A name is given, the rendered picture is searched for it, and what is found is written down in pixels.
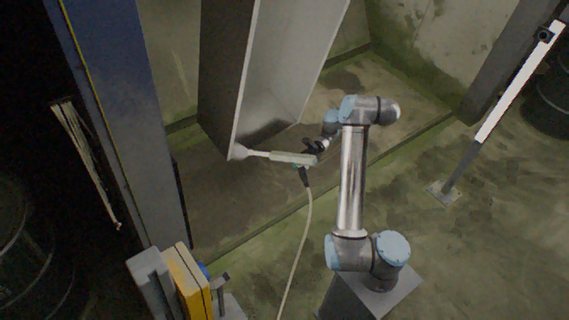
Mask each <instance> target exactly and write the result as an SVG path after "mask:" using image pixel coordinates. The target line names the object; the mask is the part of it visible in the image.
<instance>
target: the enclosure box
mask: <svg viewBox="0 0 569 320"><path fill-rule="evenodd" d="M349 4H350V0H201V18H200V40H199V62H198V83H197V95H198V105H197V123H198V124H199V125H200V126H201V127H202V129H203V130H204V131H205V133H206V134H207V136H208V137H209V138H210V140H211V141H212V142H213V144H214V145H215V146H216V147H217V148H218V143H217V137H218V139H219V140H220V142H221V144H222V146H223V148H224V151H225V154H226V158H227V160H228V158H229V155H230V153H231V152H232V148H233V143H234V138H235V139H236V140H238V141H239V142H240V143H242V144H243V145H244V146H245V147H246V148H247V149H248V150H249V149H251V148H253V147H254V146H256V145H258V144H260V143H262V142H264V141H265V140H267V139H269V138H271V137H273V136H275V135H277V134H278V133H281V132H283V131H285V130H287V129H289V128H290V127H292V126H294V125H296V124H299V123H300V120H301V116H302V114H303V113H304V110H305V108H306V106H307V103H308V100H309V98H310V96H311V94H312V91H313V87H314V86H315V83H316V81H317V79H318V76H319V74H320V71H321V69H322V67H323V64H324V61H325V59H326V57H327V55H328V53H329V49H330V48H331V45H332V43H333V40H334V37H335V34H336V32H337V30H338V28H340V24H341V22H342V20H343V18H344V16H345V12H346V10H347V8H348V6H349Z"/></svg>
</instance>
